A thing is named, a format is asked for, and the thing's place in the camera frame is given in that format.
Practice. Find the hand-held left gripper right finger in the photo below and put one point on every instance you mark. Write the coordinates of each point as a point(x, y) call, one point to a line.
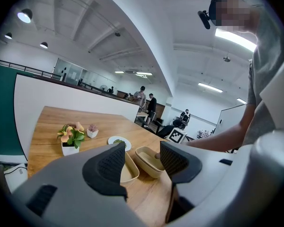
point(215, 185)

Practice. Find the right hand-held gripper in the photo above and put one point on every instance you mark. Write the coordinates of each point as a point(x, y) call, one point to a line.
point(177, 135)

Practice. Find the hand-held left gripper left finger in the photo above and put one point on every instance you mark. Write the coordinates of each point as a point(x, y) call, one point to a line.
point(73, 185)

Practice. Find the beige tray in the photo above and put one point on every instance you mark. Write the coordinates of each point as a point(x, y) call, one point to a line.
point(146, 156)
point(130, 174)
point(151, 174)

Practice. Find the person's right forearm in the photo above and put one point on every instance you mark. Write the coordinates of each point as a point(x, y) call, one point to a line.
point(215, 141)

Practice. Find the black office chair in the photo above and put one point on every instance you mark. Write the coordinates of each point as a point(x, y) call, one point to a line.
point(166, 131)

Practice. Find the orange flower plant white pot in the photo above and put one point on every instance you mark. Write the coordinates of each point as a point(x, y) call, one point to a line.
point(69, 150)

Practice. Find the background desk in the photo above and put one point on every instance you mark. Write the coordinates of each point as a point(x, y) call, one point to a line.
point(142, 114)

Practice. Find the white rolling board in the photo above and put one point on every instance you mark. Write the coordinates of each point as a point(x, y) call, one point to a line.
point(229, 119)

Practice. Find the pink succulent white pot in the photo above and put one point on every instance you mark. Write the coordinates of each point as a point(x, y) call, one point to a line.
point(92, 133)

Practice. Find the white floor appliance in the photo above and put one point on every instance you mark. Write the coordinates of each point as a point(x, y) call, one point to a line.
point(15, 176)

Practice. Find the pile of green beans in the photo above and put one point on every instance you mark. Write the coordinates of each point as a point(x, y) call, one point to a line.
point(118, 141)

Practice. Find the white round plate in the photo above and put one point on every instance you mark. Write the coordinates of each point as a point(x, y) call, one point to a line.
point(113, 139)

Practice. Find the standing fan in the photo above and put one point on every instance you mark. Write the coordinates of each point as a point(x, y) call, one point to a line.
point(103, 87)

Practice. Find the white partition panel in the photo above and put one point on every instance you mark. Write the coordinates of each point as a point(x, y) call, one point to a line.
point(73, 96)

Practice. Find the person's grey shirt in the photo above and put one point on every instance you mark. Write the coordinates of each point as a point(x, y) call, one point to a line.
point(262, 79)

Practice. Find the green partition panel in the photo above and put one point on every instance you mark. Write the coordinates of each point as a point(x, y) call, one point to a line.
point(2, 107)

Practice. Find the black ceiling dome fixture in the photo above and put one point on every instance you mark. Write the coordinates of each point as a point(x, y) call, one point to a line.
point(117, 34)

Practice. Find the person's head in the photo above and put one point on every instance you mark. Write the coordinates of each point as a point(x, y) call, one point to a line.
point(234, 11)

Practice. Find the black dome pendant lamp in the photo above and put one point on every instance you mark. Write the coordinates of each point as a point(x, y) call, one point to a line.
point(24, 16)
point(8, 35)
point(43, 45)

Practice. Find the glass wall panel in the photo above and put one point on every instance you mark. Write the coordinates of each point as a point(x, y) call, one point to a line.
point(68, 71)

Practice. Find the black head-mounted camera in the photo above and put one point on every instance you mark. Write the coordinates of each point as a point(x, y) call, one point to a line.
point(206, 20)

